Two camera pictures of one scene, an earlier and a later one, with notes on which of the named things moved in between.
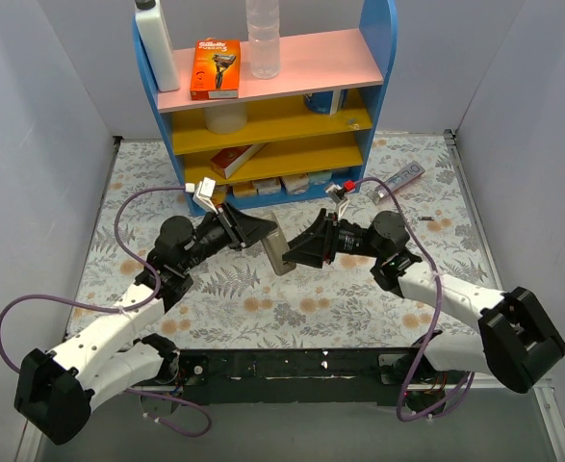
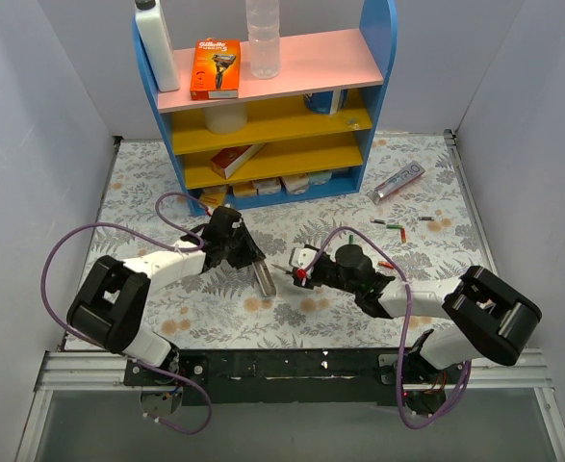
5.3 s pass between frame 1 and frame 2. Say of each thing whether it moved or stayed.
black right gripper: moved
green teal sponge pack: stayed
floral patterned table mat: stayed
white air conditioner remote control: moved
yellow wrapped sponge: stayed
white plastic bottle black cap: stayed
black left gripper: moved
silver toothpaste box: stayed
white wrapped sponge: stayed
